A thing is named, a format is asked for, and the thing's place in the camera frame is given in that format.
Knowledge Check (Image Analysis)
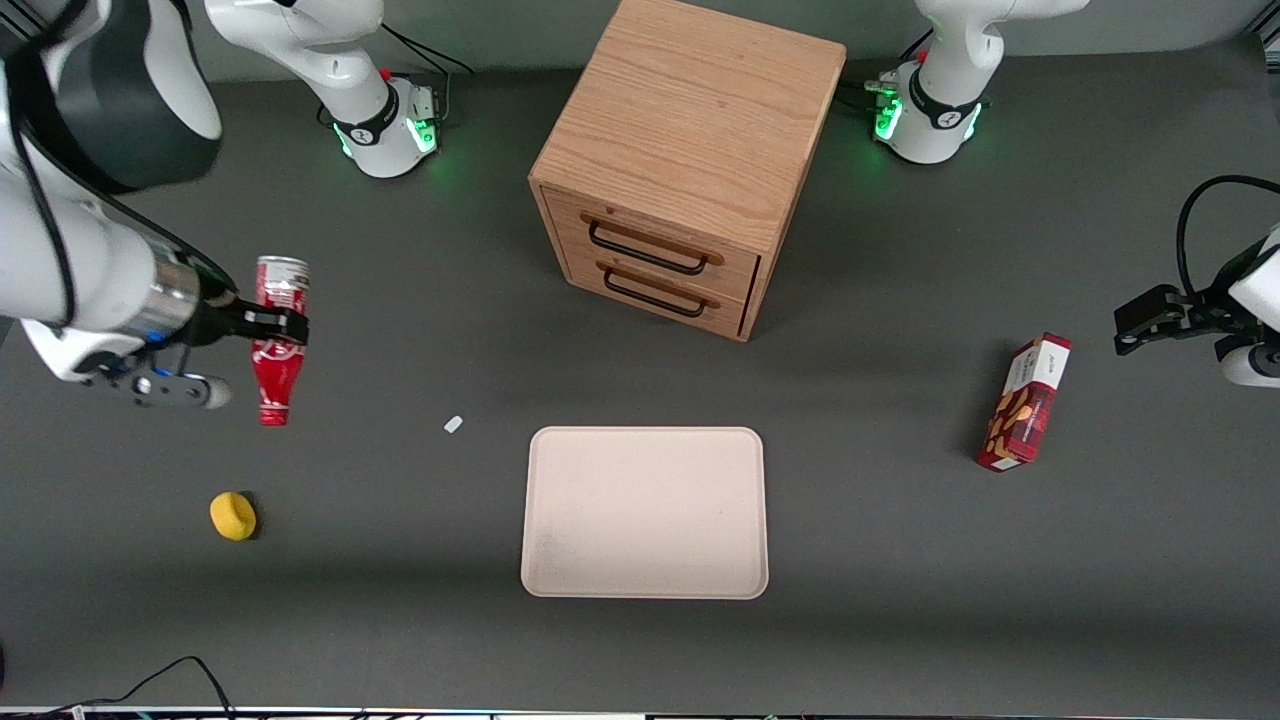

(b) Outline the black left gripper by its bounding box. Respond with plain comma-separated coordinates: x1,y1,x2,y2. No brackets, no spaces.
1113,238,1264,358

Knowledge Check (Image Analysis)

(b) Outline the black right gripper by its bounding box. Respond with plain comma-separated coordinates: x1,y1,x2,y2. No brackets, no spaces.
186,288,312,353

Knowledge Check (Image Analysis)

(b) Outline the red coke bottle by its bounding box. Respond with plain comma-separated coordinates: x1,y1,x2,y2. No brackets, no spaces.
250,256,311,427

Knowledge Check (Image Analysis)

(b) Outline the beige plastic tray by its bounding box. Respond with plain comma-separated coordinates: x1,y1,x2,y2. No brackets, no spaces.
520,426,770,600

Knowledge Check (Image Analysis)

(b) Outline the red snack box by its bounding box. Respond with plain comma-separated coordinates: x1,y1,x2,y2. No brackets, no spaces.
976,332,1073,473

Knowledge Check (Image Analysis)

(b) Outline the yellow sponge lemon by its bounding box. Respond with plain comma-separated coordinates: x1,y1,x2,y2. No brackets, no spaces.
209,491,258,543

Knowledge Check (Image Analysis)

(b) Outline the wooden drawer front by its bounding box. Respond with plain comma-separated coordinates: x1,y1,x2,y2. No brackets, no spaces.
545,186,763,303
560,243,753,338

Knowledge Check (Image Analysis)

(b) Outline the wooden drawer cabinet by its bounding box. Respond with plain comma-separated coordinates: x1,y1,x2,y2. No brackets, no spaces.
528,0,848,344

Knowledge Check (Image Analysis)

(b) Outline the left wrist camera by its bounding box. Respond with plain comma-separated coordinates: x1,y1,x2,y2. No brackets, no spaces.
1215,335,1280,390

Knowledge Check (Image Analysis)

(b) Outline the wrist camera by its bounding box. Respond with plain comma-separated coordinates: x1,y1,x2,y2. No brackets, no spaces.
95,360,234,412
1215,335,1280,390

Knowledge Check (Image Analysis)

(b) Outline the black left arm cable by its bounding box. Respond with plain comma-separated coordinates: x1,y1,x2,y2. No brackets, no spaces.
1175,174,1280,297

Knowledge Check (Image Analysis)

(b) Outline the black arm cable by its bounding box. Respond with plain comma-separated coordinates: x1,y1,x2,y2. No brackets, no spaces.
0,45,243,326
1175,174,1280,297

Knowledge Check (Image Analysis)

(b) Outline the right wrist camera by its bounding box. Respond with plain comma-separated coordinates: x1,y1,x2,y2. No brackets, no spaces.
95,360,234,412

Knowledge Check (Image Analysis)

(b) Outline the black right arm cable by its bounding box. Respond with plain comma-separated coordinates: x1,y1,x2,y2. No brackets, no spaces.
0,45,243,326

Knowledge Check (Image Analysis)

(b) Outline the black right base cable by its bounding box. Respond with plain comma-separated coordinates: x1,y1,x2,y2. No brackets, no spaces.
372,25,474,126

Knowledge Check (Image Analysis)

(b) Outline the black base cable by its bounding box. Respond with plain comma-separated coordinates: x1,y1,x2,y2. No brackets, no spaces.
838,28,937,116
372,25,474,126

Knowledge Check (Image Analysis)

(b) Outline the thin black table cable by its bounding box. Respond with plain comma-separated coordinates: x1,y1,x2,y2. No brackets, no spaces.
40,655,237,720

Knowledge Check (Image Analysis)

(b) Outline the black drawer handle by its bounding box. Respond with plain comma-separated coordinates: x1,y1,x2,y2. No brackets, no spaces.
587,219,710,277
602,266,708,320

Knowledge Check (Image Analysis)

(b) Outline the black left base cable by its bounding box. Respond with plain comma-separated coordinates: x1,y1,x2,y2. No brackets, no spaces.
838,28,937,116

